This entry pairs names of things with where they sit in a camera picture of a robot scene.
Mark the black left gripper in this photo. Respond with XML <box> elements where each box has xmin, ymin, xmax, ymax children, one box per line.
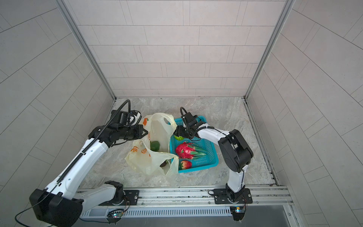
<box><xmin>119</xmin><ymin>124</ymin><xmax>150</xmax><ymax>140</ymax></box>

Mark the green lime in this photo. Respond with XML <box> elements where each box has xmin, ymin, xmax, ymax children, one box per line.
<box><xmin>150</xmin><ymin>141</ymin><xmax>160</xmax><ymax>152</ymax></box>

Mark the cream printed plastic bag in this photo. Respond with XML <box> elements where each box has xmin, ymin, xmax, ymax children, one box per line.
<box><xmin>125</xmin><ymin>113</ymin><xmax>179</xmax><ymax>177</ymax></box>

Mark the bright green custard apple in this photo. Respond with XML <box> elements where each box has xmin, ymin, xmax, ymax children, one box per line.
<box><xmin>174</xmin><ymin>136</ymin><xmax>184</xmax><ymax>141</ymax></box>

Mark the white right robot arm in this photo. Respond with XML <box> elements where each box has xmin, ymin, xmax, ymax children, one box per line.
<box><xmin>174</xmin><ymin>107</ymin><xmax>253</xmax><ymax>204</ymax></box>

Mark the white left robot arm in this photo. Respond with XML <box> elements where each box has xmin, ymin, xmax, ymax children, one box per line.
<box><xmin>29</xmin><ymin>99</ymin><xmax>148</xmax><ymax>227</ymax></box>

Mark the pink dragon fruit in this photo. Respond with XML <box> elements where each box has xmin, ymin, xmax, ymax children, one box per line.
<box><xmin>175</xmin><ymin>142</ymin><xmax>207</xmax><ymax>160</ymax></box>

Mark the teal plastic basket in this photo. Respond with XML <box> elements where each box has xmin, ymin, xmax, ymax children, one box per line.
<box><xmin>169</xmin><ymin>116</ymin><xmax>219</xmax><ymax>174</ymax></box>

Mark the red apple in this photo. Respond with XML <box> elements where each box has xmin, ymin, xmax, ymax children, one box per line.
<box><xmin>178</xmin><ymin>160</ymin><xmax>192</xmax><ymax>170</ymax></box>

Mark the left green circuit board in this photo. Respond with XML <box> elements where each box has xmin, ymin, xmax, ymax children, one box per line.
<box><xmin>106</xmin><ymin>209</ymin><xmax>125</xmax><ymax>224</ymax></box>

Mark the green circuit board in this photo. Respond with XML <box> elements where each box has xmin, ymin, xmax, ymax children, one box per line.
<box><xmin>106</xmin><ymin>209</ymin><xmax>125</xmax><ymax>224</ymax></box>
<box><xmin>230</xmin><ymin>206</ymin><xmax>246</xmax><ymax>221</ymax></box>

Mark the right green circuit board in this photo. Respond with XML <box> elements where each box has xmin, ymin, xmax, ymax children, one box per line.
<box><xmin>230</xmin><ymin>206</ymin><xmax>246</xmax><ymax>221</ymax></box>

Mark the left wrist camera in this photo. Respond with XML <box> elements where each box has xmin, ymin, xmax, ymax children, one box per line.
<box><xmin>110</xmin><ymin>110</ymin><xmax>142</xmax><ymax>127</ymax></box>

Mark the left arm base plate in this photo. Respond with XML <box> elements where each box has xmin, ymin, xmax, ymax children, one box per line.
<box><xmin>99</xmin><ymin>190</ymin><xmax>140</xmax><ymax>206</ymax></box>

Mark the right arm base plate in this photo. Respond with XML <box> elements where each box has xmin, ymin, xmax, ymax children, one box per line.
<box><xmin>208</xmin><ymin>188</ymin><xmax>253</xmax><ymax>204</ymax></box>

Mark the aluminium mounting rail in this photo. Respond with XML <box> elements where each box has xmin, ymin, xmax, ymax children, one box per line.
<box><xmin>56</xmin><ymin>185</ymin><xmax>294</xmax><ymax>211</ymax></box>

